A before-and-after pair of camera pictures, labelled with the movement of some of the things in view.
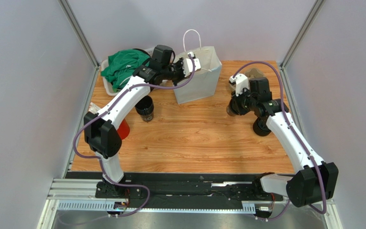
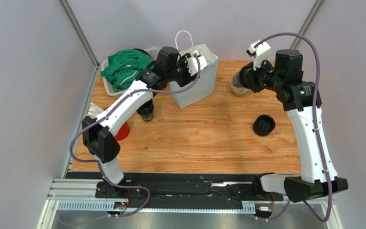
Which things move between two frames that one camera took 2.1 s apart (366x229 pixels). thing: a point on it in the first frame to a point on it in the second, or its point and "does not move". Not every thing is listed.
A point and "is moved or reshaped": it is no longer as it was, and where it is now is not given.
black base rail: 156,189 does not move
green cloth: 122,64 does not move
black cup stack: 145,107 does not move
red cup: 123,130 does not move
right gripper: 234,107 to 249,77
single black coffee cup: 230,110 is moved or reshaped
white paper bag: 204,82 is moved or reshaped
